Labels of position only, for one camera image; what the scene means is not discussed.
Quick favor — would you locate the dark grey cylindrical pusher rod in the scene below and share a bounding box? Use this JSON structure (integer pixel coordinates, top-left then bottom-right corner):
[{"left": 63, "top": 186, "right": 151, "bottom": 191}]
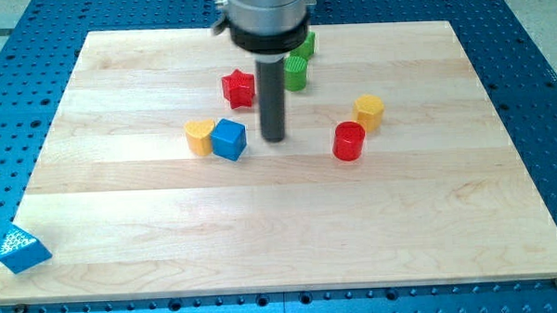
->
[{"left": 255, "top": 58, "right": 286, "bottom": 143}]

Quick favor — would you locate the green block behind arm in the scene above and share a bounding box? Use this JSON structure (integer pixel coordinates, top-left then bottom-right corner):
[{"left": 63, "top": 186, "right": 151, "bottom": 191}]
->
[{"left": 290, "top": 31, "right": 317, "bottom": 60}]

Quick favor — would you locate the yellow hexagon block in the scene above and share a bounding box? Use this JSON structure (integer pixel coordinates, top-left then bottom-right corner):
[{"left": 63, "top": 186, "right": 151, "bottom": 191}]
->
[{"left": 352, "top": 94, "right": 384, "bottom": 133}]

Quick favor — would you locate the green cylinder block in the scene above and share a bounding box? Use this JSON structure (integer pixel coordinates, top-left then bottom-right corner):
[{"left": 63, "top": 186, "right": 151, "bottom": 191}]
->
[{"left": 283, "top": 56, "right": 308, "bottom": 92}]

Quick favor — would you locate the red star block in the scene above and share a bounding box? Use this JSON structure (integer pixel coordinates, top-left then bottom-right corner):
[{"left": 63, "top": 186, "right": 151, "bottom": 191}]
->
[{"left": 221, "top": 69, "right": 256, "bottom": 109}]

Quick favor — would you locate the blue cube block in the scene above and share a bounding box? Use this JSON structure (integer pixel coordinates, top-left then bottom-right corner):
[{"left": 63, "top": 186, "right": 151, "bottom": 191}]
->
[{"left": 211, "top": 119, "right": 247, "bottom": 161}]

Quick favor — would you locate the yellow heart block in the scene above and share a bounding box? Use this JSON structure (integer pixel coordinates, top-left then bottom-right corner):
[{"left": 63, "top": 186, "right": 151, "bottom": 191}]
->
[{"left": 184, "top": 119, "right": 215, "bottom": 156}]

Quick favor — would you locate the red cylinder block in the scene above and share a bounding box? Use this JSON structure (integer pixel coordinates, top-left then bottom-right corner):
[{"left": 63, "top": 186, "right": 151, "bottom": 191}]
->
[{"left": 332, "top": 121, "right": 366, "bottom": 162}]

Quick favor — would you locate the wooden board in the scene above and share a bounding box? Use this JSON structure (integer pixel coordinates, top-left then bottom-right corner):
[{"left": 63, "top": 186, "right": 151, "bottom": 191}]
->
[{"left": 0, "top": 20, "right": 557, "bottom": 305}]

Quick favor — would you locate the blue triangle block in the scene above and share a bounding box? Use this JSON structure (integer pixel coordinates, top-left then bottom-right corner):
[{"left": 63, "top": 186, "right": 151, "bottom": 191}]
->
[{"left": 0, "top": 225, "right": 53, "bottom": 274}]

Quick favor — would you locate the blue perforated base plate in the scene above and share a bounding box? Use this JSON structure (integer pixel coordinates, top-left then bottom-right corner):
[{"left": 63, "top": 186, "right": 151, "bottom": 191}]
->
[{"left": 0, "top": 0, "right": 557, "bottom": 313}]

